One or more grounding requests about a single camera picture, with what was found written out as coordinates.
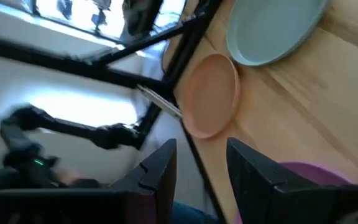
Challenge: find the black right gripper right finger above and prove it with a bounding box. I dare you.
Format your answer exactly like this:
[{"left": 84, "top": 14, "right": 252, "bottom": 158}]
[{"left": 226, "top": 137, "right": 358, "bottom": 224}]

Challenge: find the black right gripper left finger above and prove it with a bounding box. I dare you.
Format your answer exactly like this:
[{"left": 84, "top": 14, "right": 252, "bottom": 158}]
[{"left": 0, "top": 138, "right": 178, "bottom": 224}]

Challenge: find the purple plate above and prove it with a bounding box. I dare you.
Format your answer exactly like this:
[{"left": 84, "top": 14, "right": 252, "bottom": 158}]
[{"left": 234, "top": 161, "right": 354, "bottom": 224}]

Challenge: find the sage green plate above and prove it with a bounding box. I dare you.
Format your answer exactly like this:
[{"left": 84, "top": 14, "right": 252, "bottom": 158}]
[{"left": 225, "top": 0, "right": 329, "bottom": 67}]

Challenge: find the person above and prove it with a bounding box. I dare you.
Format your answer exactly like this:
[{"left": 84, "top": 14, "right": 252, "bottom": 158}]
[{"left": 170, "top": 201, "right": 222, "bottom": 224}]

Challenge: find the person's hand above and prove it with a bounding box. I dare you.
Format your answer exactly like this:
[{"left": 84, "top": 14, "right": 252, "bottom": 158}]
[{"left": 54, "top": 166, "right": 85, "bottom": 187}]

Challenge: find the terracotta plate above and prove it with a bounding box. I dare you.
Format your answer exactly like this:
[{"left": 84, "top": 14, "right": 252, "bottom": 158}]
[{"left": 180, "top": 53, "right": 241, "bottom": 140}]

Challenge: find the black aluminium table frame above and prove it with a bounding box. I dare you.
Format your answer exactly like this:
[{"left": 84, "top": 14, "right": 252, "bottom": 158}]
[{"left": 0, "top": 0, "right": 229, "bottom": 224}]

